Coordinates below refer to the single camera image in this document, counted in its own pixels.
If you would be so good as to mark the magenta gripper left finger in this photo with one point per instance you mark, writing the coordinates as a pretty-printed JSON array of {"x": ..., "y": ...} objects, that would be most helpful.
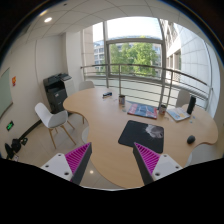
[{"x": 70, "y": 166}]

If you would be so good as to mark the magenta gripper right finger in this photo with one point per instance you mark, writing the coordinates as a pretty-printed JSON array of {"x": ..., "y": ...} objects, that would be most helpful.
[{"x": 153, "y": 166}]

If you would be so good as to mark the black mouse pad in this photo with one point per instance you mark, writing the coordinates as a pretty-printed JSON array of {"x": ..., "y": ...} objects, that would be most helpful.
[{"x": 148, "y": 135}]

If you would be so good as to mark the black computer mouse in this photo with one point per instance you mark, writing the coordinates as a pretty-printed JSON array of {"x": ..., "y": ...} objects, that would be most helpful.
[{"x": 191, "y": 139}]

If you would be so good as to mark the white chair with wooden legs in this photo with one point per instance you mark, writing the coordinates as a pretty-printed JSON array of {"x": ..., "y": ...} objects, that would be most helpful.
[{"x": 53, "y": 121}]

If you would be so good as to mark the white chair front right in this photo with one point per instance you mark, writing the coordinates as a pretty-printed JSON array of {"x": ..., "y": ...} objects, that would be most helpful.
[{"x": 205, "y": 153}]

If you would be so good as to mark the open booklet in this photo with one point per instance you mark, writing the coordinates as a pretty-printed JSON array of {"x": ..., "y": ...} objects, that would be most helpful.
[{"x": 178, "y": 114}]

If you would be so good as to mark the black equipment on floor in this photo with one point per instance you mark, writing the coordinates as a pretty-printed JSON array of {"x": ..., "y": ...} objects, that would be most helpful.
[{"x": 13, "y": 148}]

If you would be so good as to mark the green exit sign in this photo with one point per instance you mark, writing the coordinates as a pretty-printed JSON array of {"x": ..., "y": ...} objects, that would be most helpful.
[{"x": 10, "y": 125}]

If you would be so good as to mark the dark mug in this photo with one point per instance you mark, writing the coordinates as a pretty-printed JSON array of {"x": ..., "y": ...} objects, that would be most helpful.
[{"x": 122, "y": 99}]

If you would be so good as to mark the white chair at right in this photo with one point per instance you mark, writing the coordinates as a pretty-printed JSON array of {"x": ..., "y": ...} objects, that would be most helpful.
[{"x": 183, "y": 98}]

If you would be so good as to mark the black speaker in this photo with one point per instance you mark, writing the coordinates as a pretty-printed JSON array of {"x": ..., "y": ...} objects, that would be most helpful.
[{"x": 191, "y": 105}]

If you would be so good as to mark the white chair behind table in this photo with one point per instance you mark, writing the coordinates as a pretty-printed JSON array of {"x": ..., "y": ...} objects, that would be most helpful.
[{"x": 86, "y": 85}]

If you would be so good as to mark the black office printer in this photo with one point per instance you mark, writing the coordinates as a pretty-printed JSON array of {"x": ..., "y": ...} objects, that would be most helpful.
[{"x": 56, "y": 91}]

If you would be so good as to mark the metal window railing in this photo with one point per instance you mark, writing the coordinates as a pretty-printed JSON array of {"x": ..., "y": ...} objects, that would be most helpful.
[{"x": 148, "y": 84}]

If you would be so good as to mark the green wall board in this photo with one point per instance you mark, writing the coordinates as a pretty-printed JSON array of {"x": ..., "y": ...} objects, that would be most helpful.
[{"x": 5, "y": 93}]

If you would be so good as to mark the orange wall sign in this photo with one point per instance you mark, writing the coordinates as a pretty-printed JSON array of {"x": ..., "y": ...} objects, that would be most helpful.
[{"x": 14, "y": 81}]

